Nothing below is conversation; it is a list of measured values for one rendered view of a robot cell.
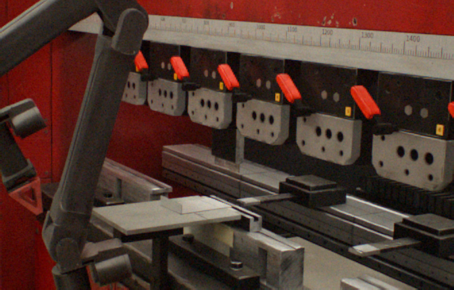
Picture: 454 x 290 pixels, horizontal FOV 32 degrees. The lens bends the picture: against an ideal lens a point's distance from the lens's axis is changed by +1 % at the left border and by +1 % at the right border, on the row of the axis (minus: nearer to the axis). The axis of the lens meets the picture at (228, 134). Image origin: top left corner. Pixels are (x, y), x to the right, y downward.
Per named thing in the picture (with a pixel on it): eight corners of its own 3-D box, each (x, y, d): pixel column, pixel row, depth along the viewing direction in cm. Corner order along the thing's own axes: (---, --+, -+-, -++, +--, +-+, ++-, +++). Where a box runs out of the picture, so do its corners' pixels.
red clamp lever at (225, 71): (217, 62, 157) (236, 98, 152) (234, 62, 159) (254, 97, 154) (214, 69, 158) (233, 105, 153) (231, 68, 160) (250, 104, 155)
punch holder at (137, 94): (113, 98, 210) (113, 36, 208) (142, 97, 215) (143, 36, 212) (138, 105, 198) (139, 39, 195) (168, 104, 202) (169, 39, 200)
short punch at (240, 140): (211, 164, 176) (212, 122, 175) (218, 163, 177) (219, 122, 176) (235, 173, 168) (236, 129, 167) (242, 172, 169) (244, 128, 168)
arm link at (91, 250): (44, 223, 134) (54, 243, 127) (110, 204, 138) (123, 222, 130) (59, 284, 138) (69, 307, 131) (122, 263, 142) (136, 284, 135)
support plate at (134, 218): (90, 213, 167) (90, 208, 167) (198, 199, 181) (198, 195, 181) (126, 235, 152) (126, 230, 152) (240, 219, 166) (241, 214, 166)
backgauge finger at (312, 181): (224, 203, 180) (225, 182, 179) (314, 192, 194) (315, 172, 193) (254, 216, 170) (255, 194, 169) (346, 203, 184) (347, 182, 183)
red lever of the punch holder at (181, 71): (169, 55, 174) (186, 87, 169) (186, 55, 176) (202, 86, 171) (167, 61, 175) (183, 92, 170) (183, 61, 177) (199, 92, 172)
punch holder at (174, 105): (147, 108, 194) (148, 40, 191) (178, 107, 198) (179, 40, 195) (176, 117, 181) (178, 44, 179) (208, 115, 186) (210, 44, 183)
